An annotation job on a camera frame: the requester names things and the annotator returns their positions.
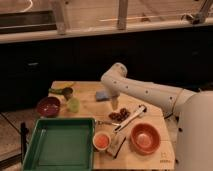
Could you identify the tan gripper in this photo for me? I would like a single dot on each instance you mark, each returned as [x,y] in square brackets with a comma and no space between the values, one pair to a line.
[114,102]

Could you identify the blue sponge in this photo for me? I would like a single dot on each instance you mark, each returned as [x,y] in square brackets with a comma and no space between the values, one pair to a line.
[101,96]

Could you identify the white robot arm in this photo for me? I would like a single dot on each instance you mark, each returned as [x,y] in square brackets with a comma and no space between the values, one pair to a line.
[194,147]

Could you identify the green plastic tray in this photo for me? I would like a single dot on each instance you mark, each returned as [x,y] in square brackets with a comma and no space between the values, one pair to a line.
[61,145]

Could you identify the brown grape bunch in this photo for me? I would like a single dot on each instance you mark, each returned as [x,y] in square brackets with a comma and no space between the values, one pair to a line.
[120,116]

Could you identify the metal fork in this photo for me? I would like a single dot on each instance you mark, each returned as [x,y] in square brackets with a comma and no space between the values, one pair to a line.
[106,122]

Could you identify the wooden block with stripe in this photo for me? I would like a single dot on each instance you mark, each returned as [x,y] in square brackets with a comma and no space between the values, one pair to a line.
[116,143]

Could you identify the light green cup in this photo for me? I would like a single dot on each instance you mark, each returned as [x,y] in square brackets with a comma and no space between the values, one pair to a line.
[73,105]

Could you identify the wooden cutting board table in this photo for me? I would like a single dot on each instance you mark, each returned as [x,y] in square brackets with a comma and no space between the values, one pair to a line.
[127,158]

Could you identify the small orange cup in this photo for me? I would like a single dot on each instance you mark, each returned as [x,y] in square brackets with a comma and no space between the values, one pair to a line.
[101,141]

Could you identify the dark metal cup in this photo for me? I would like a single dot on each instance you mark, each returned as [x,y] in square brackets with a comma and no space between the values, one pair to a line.
[67,92]

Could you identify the orange bowl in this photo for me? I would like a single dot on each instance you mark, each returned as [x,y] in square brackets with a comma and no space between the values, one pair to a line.
[145,139]

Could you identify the dark red bowl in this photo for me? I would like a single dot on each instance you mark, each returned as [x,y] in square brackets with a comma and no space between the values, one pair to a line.
[48,107]

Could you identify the white handled utensil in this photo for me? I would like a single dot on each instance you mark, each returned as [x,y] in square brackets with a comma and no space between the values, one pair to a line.
[140,111]

